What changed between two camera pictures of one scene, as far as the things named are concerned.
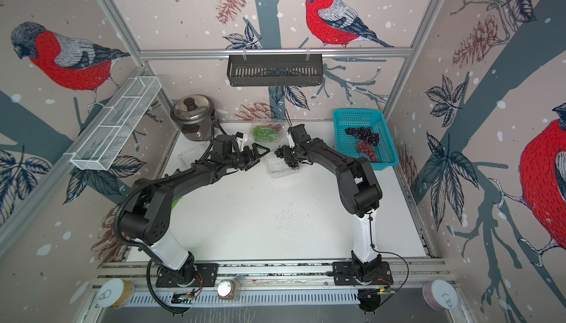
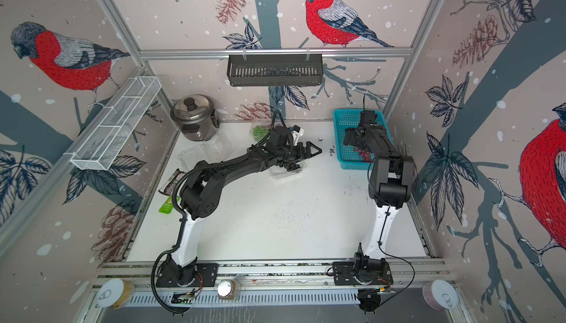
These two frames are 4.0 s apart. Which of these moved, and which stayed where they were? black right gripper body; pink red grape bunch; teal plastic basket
Moved: black right gripper body
Stayed: teal plastic basket; pink red grape bunch
